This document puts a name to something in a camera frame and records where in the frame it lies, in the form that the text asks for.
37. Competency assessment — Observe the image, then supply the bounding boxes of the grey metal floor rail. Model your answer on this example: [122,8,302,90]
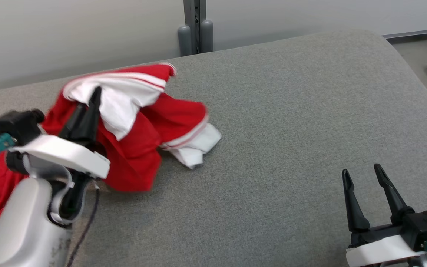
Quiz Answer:
[382,27,427,40]

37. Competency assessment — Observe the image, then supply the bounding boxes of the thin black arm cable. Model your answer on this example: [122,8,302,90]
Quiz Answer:
[66,187,101,267]

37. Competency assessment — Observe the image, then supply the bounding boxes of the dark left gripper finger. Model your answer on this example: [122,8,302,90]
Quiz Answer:
[59,104,88,141]
[82,86,103,146]

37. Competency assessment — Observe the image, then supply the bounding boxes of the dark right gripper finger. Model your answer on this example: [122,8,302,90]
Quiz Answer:
[342,169,370,233]
[374,163,415,225]

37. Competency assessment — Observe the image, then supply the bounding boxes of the grey metal wall post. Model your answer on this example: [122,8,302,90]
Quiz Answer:
[183,0,207,55]

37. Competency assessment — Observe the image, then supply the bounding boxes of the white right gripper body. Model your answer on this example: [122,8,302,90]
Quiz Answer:
[346,222,427,267]

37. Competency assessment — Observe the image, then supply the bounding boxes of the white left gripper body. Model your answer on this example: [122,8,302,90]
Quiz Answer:
[9,134,111,180]

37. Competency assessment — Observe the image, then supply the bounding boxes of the red garment white striped trim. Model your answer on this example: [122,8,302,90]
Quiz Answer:
[41,62,222,192]

